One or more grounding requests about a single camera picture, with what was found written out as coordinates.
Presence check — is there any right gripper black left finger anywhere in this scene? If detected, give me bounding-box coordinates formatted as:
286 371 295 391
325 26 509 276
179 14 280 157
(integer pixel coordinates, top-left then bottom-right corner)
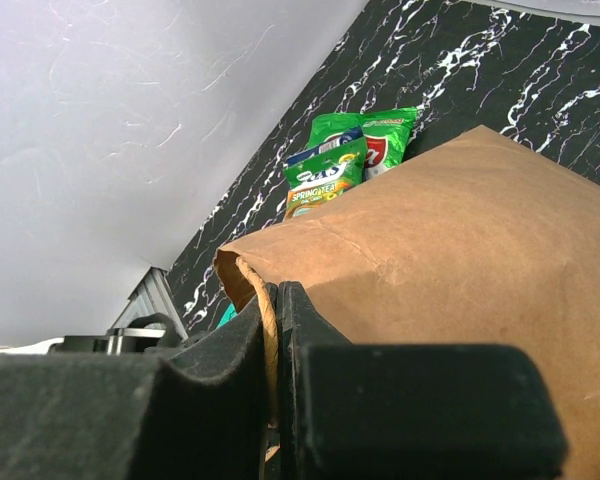
0 300 268 479

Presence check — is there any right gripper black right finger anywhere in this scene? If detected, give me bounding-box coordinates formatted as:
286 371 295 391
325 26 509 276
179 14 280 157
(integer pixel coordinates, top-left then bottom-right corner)
275 282 569 479

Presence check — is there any brown paper bag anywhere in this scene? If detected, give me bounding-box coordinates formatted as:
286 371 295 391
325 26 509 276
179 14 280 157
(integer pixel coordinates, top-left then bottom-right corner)
214 126 600 479

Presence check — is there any dark green snack packet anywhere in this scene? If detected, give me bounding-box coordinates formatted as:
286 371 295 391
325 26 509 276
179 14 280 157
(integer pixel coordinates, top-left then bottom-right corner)
283 136 367 220

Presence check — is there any green cassava chips bag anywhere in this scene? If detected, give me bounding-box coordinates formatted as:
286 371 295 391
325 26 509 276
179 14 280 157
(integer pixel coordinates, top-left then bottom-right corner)
307 107 419 181

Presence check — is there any teal snack packet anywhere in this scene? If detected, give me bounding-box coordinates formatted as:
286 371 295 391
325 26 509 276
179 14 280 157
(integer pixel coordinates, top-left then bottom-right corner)
214 302 237 330

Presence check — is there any blue chips bag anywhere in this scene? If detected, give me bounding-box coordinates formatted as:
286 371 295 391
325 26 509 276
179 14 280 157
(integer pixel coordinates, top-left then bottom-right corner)
284 126 363 168

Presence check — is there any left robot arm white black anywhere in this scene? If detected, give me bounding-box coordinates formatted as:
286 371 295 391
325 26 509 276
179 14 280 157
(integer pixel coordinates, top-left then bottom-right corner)
0 313 188 355

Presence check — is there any aluminium front rail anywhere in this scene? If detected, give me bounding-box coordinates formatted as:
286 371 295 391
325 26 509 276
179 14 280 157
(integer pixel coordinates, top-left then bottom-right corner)
112 267 189 339

